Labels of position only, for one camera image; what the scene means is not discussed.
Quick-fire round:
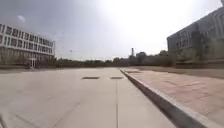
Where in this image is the row of trees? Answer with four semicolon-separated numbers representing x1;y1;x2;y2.
36;49;176;69

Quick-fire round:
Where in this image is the dark ground grate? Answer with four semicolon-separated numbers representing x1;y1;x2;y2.
80;76;101;80
109;76;125;80
126;70;142;74

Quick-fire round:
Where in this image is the pale concrete slab plaza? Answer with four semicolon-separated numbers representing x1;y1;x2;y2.
0;67;178;128

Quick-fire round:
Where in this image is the raised reddish paved platform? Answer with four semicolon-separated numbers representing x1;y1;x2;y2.
120;67;224;128

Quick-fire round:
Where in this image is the grey multistorey building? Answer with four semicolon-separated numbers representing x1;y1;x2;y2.
166;6;224;66

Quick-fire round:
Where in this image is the white building with window rows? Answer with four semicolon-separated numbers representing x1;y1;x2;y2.
0;23;56;68

